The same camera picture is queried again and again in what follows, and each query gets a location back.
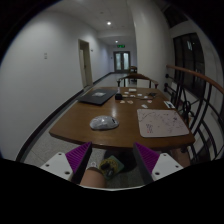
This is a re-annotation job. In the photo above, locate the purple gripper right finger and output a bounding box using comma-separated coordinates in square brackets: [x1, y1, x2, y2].
[132, 142, 185, 185]

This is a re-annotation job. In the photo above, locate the white computer mouse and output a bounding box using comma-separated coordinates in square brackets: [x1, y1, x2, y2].
[90, 115, 119, 130]

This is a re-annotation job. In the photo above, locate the person's leg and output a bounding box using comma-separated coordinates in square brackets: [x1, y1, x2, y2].
[80, 167, 106, 188]

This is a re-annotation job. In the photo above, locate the white paper at table end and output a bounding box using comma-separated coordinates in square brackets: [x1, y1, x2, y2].
[128, 88, 137, 92]

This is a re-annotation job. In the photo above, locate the green exit sign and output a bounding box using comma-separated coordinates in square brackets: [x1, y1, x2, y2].
[117, 44, 125, 48]

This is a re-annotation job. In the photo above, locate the railing with wooden handrail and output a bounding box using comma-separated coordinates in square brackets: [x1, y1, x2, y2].
[164, 65, 224, 164]

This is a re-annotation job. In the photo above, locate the side doorway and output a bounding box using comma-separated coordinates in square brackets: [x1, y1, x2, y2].
[79, 40, 93, 87]

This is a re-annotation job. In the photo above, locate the white card on table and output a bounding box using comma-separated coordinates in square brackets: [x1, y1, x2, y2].
[164, 101, 175, 109]

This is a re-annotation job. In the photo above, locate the closed dark laptop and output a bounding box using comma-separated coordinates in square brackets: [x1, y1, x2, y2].
[78, 89, 117, 105]

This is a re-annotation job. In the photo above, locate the double glass door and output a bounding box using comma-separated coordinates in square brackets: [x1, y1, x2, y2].
[114, 51, 130, 72]

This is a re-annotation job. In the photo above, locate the green patterned shoe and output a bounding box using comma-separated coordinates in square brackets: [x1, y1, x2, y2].
[99, 156, 124, 178]

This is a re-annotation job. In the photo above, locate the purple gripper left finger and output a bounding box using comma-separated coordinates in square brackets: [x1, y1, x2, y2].
[40, 141, 93, 185]

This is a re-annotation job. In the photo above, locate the wooden chair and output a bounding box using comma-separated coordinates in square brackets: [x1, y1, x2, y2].
[117, 73, 159, 89]

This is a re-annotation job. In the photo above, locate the small black box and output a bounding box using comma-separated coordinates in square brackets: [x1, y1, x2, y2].
[115, 94, 123, 100]

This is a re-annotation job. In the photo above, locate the wooden table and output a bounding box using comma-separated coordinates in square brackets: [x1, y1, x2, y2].
[49, 88, 195, 151]

